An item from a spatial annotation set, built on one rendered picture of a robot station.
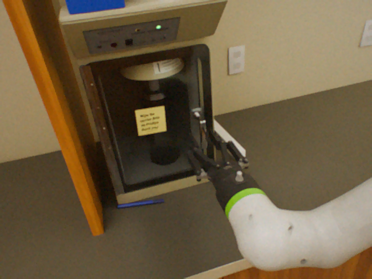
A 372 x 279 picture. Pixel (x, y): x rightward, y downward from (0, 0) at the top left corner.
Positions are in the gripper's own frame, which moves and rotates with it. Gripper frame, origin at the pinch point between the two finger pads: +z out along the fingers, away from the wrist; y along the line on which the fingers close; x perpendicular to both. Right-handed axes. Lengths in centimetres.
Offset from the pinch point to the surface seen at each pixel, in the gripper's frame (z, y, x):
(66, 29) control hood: -4.6, 26.2, -34.4
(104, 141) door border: 4.6, 25.6, -3.9
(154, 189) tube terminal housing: 5.8, 15.3, 17.6
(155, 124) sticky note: 4.5, 11.8, -5.6
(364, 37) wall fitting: 48, -92, 0
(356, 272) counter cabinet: -21, -42, 49
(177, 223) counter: -7.3, 11.7, 20.4
